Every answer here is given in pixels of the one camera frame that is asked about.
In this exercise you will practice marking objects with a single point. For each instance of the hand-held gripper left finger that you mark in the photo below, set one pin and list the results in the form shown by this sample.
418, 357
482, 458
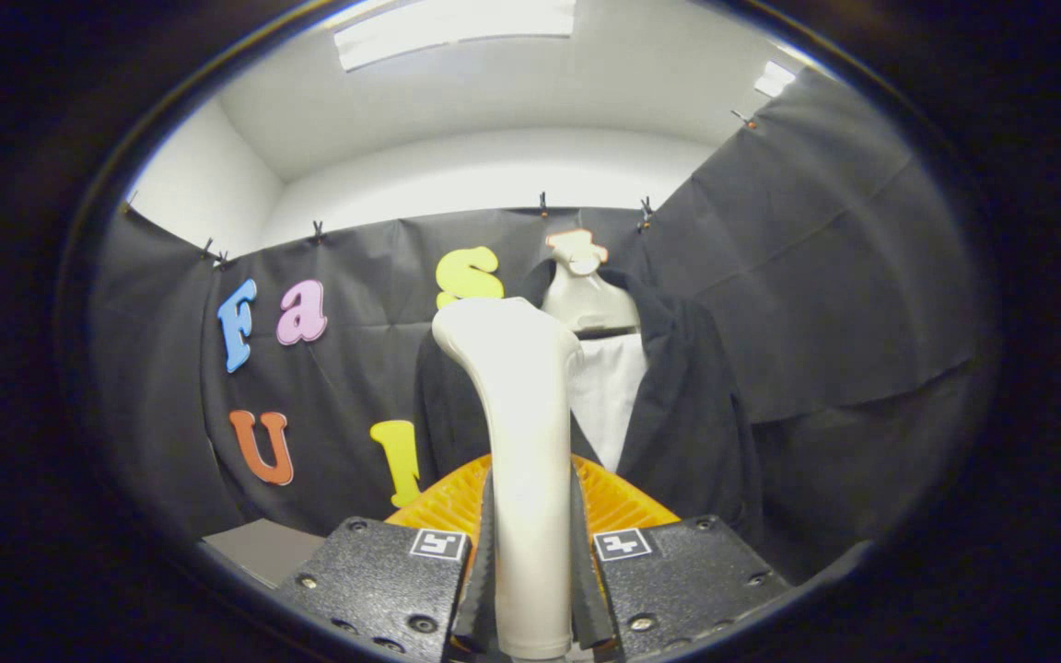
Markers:
484, 589

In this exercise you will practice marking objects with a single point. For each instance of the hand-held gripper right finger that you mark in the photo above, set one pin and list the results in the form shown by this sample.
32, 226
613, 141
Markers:
586, 589

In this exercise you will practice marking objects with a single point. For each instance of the white garment steamer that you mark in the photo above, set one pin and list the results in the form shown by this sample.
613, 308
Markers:
530, 442

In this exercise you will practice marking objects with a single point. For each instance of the black suit jacket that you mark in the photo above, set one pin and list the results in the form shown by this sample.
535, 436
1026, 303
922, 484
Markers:
687, 414

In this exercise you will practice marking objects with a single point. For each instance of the white dress form mannequin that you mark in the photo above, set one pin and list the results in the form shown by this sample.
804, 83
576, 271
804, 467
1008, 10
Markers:
609, 396

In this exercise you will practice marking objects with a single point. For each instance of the grey cabinet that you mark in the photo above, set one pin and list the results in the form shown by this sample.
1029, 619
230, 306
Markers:
263, 550

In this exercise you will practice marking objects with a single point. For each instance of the black backdrop cloth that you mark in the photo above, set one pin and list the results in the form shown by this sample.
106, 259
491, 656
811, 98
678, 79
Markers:
816, 276

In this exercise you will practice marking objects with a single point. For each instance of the row of black cloth clips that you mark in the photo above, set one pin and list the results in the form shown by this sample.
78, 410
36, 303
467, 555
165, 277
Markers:
317, 229

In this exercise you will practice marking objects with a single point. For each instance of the small ceiling light panel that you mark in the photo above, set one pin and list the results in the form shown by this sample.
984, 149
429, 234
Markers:
775, 78

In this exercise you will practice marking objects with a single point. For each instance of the long ceiling light panel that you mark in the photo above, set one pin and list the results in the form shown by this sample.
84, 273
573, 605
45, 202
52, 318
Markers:
457, 28

